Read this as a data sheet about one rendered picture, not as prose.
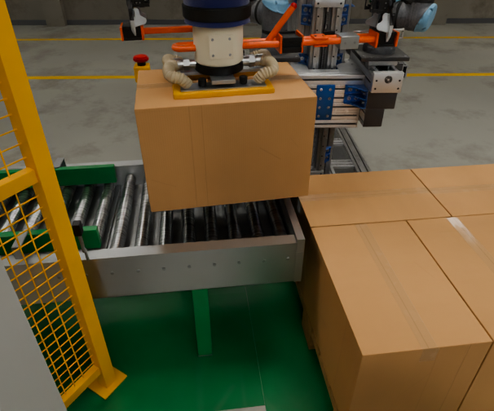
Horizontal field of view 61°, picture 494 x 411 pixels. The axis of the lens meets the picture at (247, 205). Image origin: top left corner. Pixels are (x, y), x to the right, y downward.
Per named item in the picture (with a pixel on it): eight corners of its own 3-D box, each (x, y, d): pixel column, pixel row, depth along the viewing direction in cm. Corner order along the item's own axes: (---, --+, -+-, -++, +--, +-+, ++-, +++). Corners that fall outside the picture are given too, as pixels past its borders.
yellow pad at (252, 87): (174, 100, 139) (172, 85, 136) (173, 90, 147) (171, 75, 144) (275, 93, 144) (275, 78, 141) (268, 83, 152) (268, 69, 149)
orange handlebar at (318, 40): (139, 57, 141) (138, 46, 138) (142, 35, 165) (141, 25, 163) (400, 43, 154) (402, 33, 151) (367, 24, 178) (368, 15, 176)
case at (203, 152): (151, 212, 156) (134, 109, 133) (152, 160, 188) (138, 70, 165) (308, 196, 164) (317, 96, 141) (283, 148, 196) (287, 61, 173)
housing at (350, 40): (340, 50, 151) (341, 37, 148) (333, 45, 156) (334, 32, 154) (358, 49, 152) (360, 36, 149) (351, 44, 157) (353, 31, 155)
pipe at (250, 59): (172, 87, 139) (170, 69, 135) (170, 64, 159) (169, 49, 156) (273, 81, 143) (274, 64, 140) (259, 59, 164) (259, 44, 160)
